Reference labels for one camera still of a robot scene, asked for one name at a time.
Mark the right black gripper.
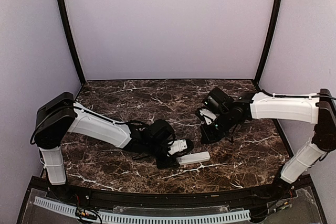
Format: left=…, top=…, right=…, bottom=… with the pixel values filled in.
left=199, top=110, right=235, bottom=144

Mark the white remote control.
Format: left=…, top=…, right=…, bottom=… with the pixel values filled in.
left=176, top=152, right=211, bottom=165

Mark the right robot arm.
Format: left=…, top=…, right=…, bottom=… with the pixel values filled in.
left=196, top=87, right=335, bottom=200

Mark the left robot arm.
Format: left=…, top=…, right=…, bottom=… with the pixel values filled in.
left=30, top=92, right=187, bottom=201

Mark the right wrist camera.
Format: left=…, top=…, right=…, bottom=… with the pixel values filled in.
left=196, top=107, right=217, bottom=125

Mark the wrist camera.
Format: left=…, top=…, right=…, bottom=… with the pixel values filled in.
left=167, top=139, right=194, bottom=157
left=196, top=107, right=217, bottom=125

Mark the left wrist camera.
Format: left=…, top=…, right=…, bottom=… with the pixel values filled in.
left=167, top=139, right=194, bottom=157

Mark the black front rail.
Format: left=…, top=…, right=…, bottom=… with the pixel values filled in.
left=28, top=175, right=313, bottom=210

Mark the white slotted cable duct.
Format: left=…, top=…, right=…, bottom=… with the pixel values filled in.
left=34, top=196, right=250, bottom=223

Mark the right black frame post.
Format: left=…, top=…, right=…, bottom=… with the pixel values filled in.
left=253, top=0, right=281, bottom=90

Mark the black frame post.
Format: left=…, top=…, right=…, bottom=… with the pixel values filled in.
left=57, top=0, right=86, bottom=86
left=253, top=0, right=281, bottom=90

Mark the left black frame post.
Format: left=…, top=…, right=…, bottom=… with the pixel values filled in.
left=57, top=0, right=86, bottom=86

